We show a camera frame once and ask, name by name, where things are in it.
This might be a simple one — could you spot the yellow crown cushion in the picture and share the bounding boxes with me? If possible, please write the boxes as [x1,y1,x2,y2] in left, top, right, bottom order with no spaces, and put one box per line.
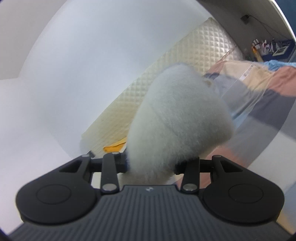
[103,137,127,153]

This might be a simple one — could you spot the patchwork checkered quilt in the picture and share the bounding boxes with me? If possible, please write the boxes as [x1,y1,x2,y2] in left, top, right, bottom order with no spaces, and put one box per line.
[205,61,295,191]

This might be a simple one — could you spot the cream quilted headboard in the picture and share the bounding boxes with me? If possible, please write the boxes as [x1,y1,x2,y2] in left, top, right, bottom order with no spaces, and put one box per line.
[81,18,243,157]

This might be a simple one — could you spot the cluttered blue desk tray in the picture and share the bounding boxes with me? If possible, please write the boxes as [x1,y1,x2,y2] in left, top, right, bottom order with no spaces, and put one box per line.
[251,39,295,62]

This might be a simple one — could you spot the black wall plug with cable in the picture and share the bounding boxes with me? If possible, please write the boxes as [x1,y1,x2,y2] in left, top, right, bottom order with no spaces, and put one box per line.
[240,15,289,40]

